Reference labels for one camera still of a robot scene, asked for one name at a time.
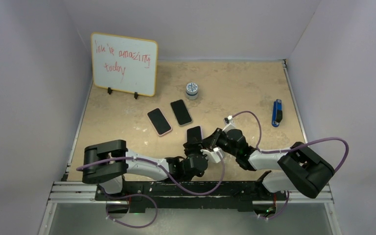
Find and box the purple phone black screen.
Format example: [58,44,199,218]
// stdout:
[187,127,202,144]

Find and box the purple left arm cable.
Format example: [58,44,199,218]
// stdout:
[76,151,226,196]

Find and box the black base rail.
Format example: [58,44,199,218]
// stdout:
[95,180,287,214]

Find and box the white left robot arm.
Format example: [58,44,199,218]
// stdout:
[76,140,208,200]

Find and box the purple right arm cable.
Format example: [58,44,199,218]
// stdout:
[232,110,350,174]

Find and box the orange framed whiteboard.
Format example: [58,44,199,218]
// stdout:
[91,32,159,97]

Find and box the blue black stapler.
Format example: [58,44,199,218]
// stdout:
[271,99,283,127]

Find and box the small black phone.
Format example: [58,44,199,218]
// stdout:
[147,108,172,136]

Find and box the phone in pink case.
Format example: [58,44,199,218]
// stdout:
[170,99,192,126]

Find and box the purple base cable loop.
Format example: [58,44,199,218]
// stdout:
[100,191,159,229]

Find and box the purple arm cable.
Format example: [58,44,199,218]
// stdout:
[232,110,350,174]
[76,151,226,196]

